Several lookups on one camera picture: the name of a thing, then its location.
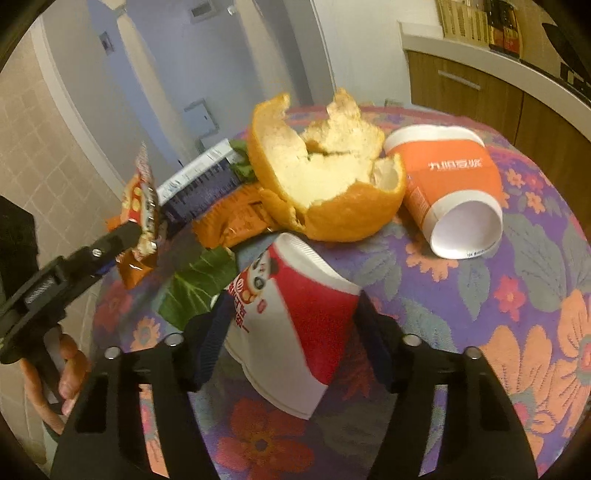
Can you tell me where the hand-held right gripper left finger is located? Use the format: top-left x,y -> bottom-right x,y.
51,291 -> 237,480

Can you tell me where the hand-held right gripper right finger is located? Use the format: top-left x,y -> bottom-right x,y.
353,290 -> 539,480

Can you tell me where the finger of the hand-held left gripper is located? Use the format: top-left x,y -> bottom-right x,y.
58,222 -> 144,289

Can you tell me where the orange red snack packet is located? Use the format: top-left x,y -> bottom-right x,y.
105,141 -> 169,289

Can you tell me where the large green leaf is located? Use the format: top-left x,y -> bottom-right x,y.
158,247 -> 238,330

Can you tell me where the red white paper cup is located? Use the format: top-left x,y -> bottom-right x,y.
224,232 -> 363,421

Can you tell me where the dark blue cardboard box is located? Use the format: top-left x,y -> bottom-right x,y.
154,138 -> 243,238

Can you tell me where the orange peel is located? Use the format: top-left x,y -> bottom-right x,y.
247,88 -> 407,243

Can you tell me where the orange paper cup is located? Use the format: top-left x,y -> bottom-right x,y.
383,124 -> 505,260

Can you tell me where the person's left hand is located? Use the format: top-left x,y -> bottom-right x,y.
21,332 -> 93,437

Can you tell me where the floral tablecloth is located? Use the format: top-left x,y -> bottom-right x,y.
92,105 -> 591,480

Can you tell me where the crumpled orange wrapper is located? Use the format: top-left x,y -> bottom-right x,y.
191,182 -> 282,252

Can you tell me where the small green leaf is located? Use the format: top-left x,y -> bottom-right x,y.
228,138 -> 257,183

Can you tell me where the wooden kitchen cabinet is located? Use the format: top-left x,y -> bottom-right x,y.
406,50 -> 591,153

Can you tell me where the white kitchen countertop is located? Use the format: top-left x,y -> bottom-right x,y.
399,21 -> 591,123

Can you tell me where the bamboo rack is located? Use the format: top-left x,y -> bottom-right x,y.
436,0 -> 492,47

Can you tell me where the black glass stove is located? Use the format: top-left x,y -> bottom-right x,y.
519,21 -> 591,100

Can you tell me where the red label sauce bottle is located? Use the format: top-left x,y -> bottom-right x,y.
505,0 -> 523,57

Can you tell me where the grey wall panel box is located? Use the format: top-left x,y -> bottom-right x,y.
184,99 -> 219,137

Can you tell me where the metal cabinet handle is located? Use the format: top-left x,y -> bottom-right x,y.
436,69 -> 481,87

